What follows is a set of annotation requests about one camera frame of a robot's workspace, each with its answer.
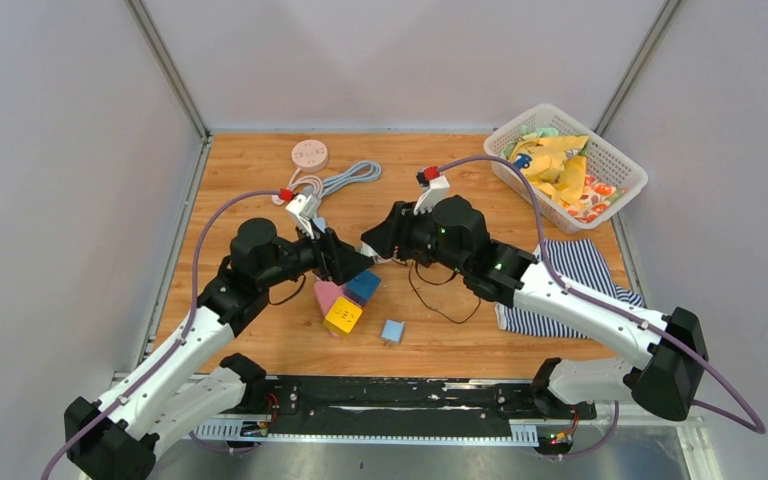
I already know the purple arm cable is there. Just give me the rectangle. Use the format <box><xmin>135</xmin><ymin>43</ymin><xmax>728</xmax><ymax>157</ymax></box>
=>
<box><xmin>433</xmin><ymin>154</ymin><xmax>768</xmax><ymax>436</ymax></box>
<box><xmin>39</xmin><ymin>189</ymin><xmax>293</xmax><ymax>480</ymax></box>

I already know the blue striped shirt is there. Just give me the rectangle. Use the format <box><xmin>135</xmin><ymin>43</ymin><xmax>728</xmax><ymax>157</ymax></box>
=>
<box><xmin>494</xmin><ymin>239</ymin><xmax>645</xmax><ymax>339</ymax></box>

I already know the blue cube power socket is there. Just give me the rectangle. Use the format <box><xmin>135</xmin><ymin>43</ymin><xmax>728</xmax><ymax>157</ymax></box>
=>
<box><xmin>343</xmin><ymin>270</ymin><xmax>381</xmax><ymax>307</ymax></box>

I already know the yellow cloth in basket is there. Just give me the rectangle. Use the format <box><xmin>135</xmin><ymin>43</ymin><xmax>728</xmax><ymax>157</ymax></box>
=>
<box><xmin>506</xmin><ymin>134</ymin><xmax>589</xmax><ymax>208</ymax></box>

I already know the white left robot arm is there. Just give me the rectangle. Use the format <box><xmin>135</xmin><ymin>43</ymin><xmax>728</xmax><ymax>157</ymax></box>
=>
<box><xmin>64</xmin><ymin>218</ymin><xmax>374</xmax><ymax>479</ymax></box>

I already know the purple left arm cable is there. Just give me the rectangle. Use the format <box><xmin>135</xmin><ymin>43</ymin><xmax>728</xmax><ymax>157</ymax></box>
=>
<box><xmin>39</xmin><ymin>189</ymin><xmax>293</xmax><ymax>480</ymax></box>

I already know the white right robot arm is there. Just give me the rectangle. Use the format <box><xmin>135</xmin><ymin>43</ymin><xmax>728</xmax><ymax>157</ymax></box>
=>
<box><xmin>361</xmin><ymin>195</ymin><xmax>707</xmax><ymax>421</ymax></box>

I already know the yellow cube power socket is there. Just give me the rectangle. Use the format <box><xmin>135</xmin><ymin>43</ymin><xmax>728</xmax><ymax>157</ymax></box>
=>
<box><xmin>323</xmin><ymin>296</ymin><xmax>363</xmax><ymax>336</ymax></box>

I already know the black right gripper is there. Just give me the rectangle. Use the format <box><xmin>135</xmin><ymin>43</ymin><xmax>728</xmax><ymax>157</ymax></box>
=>
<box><xmin>362</xmin><ymin>199</ymin><xmax>468</xmax><ymax>277</ymax></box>

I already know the floral cloth in basket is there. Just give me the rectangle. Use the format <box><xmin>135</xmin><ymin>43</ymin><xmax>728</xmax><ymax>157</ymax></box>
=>
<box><xmin>561</xmin><ymin>175</ymin><xmax>627</xmax><ymax>224</ymax></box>

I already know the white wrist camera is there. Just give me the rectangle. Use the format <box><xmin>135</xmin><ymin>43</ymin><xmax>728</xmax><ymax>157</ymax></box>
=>
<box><xmin>413</xmin><ymin>175</ymin><xmax>450</xmax><ymax>215</ymax></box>
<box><xmin>285</xmin><ymin>194</ymin><xmax>322</xmax><ymax>239</ymax></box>

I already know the white plastic basket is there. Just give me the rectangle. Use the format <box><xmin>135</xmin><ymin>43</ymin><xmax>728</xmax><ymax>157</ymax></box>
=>
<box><xmin>484</xmin><ymin>103</ymin><xmax>648</xmax><ymax>235</ymax></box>

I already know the round pink power socket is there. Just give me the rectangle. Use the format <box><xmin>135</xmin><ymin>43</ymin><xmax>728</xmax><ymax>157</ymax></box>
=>
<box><xmin>291</xmin><ymin>139</ymin><xmax>330</xmax><ymax>173</ymax></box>

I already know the pink triangular power socket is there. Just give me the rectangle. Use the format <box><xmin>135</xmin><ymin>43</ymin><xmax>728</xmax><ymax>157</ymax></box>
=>
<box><xmin>313</xmin><ymin>279</ymin><xmax>346</xmax><ymax>317</ymax></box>

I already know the white USB charger plug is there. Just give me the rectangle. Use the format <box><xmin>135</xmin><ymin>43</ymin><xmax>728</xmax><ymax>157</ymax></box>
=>
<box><xmin>358</xmin><ymin>243</ymin><xmax>377</xmax><ymax>258</ymax></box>

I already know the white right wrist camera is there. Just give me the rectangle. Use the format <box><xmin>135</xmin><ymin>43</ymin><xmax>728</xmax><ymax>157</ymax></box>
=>
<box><xmin>413</xmin><ymin>175</ymin><xmax>450</xmax><ymax>215</ymax></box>

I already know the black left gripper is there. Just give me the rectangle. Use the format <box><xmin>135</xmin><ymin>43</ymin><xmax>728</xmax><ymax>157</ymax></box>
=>
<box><xmin>258</xmin><ymin>216</ymin><xmax>374</xmax><ymax>290</ymax></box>

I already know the light blue power strip cable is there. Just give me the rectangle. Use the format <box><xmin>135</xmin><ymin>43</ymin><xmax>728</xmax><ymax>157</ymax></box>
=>
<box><xmin>317</xmin><ymin>160</ymin><xmax>383</xmax><ymax>200</ymax></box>

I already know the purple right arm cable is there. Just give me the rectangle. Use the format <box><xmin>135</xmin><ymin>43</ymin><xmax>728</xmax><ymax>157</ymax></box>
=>
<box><xmin>433</xmin><ymin>154</ymin><xmax>768</xmax><ymax>436</ymax></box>

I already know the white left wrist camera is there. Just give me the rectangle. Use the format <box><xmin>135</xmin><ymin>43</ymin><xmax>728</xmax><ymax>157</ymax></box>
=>
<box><xmin>285</xmin><ymin>194</ymin><xmax>322</xmax><ymax>239</ymax></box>

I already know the light blue small charger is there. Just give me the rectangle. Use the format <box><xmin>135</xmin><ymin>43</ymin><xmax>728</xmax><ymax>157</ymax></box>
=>
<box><xmin>380</xmin><ymin>319</ymin><xmax>405</xmax><ymax>344</ymax></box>

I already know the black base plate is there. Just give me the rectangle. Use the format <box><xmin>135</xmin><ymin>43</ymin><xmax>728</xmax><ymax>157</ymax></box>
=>
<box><xmin>198</xmin><ymin>374</ymin><xmax>599</xmax><ymax>440</ymax></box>

